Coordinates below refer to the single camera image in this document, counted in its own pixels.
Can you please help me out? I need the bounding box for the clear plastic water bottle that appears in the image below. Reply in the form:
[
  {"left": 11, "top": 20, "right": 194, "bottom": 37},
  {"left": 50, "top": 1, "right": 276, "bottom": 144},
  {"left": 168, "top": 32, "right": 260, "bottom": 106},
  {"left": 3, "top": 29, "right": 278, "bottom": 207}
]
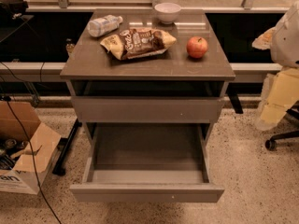
[{"left": 87, "top": 15, "right": 123, "bottom": 37}]

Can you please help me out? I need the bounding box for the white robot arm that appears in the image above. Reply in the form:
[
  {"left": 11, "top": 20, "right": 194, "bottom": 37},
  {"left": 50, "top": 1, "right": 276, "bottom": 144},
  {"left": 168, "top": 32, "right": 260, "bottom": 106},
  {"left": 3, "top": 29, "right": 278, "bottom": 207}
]
[{"left": 252, "top": 1, "right": 299, "bottom": 131}]

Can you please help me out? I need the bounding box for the grey drawer cabinet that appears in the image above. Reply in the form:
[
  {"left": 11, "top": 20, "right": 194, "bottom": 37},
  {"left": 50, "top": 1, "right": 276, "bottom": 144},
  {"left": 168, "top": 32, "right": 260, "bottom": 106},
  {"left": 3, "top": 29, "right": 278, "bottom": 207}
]
[{"left": 61, "top": 9, "right": 235, "bottom": 140}]

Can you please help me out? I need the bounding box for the cardboard box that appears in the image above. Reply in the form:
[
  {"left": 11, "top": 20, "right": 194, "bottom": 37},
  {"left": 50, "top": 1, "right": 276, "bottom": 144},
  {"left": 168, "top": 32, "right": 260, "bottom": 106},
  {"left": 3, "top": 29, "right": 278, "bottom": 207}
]
[{"left": 0, "top": 101, "right": 61, "bottom": 194}]

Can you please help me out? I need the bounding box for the black office chair base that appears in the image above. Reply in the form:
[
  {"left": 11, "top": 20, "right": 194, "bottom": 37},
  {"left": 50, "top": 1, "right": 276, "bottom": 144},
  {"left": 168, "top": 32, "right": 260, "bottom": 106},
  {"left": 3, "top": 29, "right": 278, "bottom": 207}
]
[{"left": 264, "top": 107, "right": 299, "bottom": 151}]

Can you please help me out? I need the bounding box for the black cable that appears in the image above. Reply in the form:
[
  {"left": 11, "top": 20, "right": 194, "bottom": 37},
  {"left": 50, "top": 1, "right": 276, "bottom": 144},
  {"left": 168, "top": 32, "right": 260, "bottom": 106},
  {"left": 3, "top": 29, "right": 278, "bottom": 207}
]
[{"left": 0, "top": 61, "right": 64, "bottom": 224}]

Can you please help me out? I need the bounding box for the red apple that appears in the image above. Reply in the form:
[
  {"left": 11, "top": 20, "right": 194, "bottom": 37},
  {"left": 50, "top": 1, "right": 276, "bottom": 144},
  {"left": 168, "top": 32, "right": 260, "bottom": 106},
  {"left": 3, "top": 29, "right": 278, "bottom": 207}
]
[{"left": 186, "top": 36, "right": 208, "bottom": 59}]

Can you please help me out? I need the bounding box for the open grey middle drawer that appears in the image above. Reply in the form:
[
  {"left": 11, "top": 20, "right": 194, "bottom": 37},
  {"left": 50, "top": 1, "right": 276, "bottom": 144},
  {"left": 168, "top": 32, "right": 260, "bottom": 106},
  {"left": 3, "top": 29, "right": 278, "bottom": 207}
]
[{"left": 70, "top": 124, "right": 224, "bottom": 203}]

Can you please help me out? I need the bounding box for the black table leg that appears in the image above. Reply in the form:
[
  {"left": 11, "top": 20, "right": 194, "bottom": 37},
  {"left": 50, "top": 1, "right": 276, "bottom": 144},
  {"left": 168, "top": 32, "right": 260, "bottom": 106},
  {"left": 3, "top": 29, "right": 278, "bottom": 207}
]
[{"left": 52, "top": 119, "right": 81, "bottom": 176}]

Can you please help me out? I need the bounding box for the black bag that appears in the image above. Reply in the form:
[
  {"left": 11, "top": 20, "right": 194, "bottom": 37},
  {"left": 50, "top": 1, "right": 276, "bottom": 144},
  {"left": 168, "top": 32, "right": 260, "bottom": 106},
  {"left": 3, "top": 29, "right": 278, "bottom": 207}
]
[{"left": 0, "top": 0, "right": 28, "bottom": 22}]

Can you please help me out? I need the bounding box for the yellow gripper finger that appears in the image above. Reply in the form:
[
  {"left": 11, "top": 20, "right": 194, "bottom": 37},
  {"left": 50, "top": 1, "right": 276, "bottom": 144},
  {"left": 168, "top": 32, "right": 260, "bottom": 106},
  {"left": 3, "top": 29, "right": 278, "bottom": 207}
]
[
  {"left": 255, "top": 68, "right": 299, "bottom": 131},
  {"left": 252, "top": 27, "right": 276, "bottom": 50}
]

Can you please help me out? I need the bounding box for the closed grey top drawer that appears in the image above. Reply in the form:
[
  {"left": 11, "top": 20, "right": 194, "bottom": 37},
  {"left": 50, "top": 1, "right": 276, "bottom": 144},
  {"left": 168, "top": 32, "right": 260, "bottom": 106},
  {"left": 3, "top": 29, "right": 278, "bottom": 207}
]
[{"left": 71, "top": 96, "right": 224, "bottom": 123}]

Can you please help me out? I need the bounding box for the white bowl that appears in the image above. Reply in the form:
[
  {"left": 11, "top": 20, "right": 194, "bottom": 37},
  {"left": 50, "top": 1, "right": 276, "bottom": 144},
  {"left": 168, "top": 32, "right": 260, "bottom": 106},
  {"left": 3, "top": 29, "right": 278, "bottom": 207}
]
[{"left": 154, "top": 3, "right": 181, "bottom": 24}]

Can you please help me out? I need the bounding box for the brown chip bag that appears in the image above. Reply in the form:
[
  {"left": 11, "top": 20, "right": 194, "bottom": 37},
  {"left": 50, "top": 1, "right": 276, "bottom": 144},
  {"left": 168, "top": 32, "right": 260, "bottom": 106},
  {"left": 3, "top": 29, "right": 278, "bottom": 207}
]
[{"left": 100, "top": 28, "right": 177, "bottom": 61}]

